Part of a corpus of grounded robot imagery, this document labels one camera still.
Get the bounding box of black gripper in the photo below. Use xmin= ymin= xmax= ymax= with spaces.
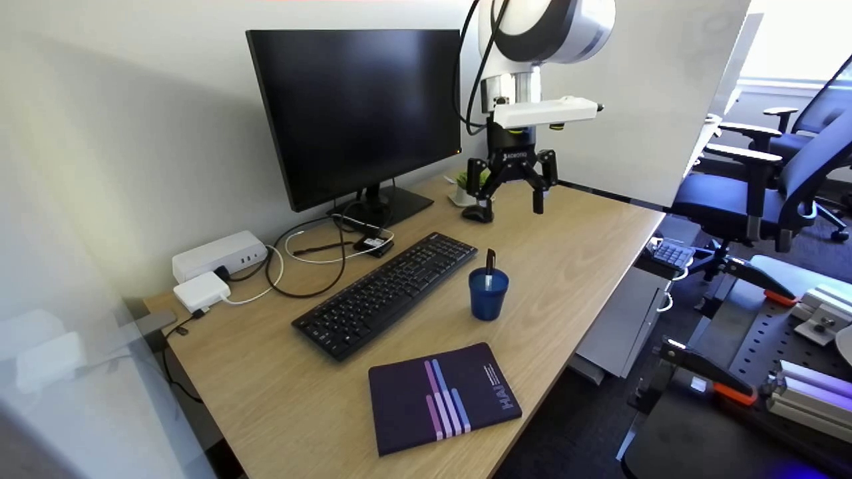
xmin=466 ymin=126 xmax=560 ymax=221

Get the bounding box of blue plastic cup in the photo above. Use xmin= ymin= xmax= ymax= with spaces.
xmin=466 ymin=265 xmax=513 ymax=321

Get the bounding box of black computer mouse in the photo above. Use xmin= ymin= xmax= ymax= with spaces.
xmin=458 ymin=203 xmax=499 ymax=225

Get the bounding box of white square saucer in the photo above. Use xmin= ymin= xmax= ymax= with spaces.
xmin=445 ymin=185 xmax=482 ymax=209

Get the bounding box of small black dongle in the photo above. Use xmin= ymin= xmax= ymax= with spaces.
xmin=354 ymin=232 xmax=398 ymax=261

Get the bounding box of black keyboard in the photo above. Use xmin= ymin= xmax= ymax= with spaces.
xmin=290 ymin=229 xmax=479 ymax=365

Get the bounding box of desk telephone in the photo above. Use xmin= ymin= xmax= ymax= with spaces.
xmin=646 ymin=237 xmax=716 ymax=277

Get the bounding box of black computer monitor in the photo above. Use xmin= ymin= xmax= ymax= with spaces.
xmin=244 ymin=27 xmax=465 ymax=232

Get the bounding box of dark purple striped notebook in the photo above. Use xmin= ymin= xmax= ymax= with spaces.
xmin=365 ymin=341 xmax=526 ymax=458

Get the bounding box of blue office chair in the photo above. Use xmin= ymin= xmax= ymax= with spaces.
xmin=672 ymin=108 xmax=852 ymax=252
xmin=716 ymin=50 xmax=852 ymax=161

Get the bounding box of orange black bar clamp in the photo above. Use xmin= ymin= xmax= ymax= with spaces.
xmin=662 ymin=341 xmax=764 ymax=410
xmin=723 ymin=255 xmax=803 ymax=311

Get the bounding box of white power hub box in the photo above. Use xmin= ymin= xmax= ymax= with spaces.
xmin=172 ymin=229 xmax=273 ymax=284

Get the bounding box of black perforated breadboard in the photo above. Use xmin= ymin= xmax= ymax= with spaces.
xmin=620 ymin=289 xmax=852 ymax=479

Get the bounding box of small white adapter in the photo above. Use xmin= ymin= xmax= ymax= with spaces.
xmin=172 ymin=268 xmax=236 ymax=314

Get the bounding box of short aluminium extrusion piece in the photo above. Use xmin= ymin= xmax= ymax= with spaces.
xmin=792 ymin=283 xmax=852 ymax=349

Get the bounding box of long aluminium extrusion stack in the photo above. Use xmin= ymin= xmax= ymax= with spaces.
xmin=767 ymin=357 xmax=852 ymax=446

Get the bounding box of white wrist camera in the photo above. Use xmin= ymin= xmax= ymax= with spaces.
xmin=490 ymin=92 xmax=604 ymax=131

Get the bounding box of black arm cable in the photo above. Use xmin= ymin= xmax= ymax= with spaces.
xmin=458 ymin=0 xmax=515 ymax=142

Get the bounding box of white cable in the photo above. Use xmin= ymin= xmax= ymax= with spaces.
xmin=221 ymin=241 xmax=288 ymax=309

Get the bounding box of black looped cable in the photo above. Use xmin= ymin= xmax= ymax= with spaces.
xmin=264 ymin=215 xmax=354 ymax=300

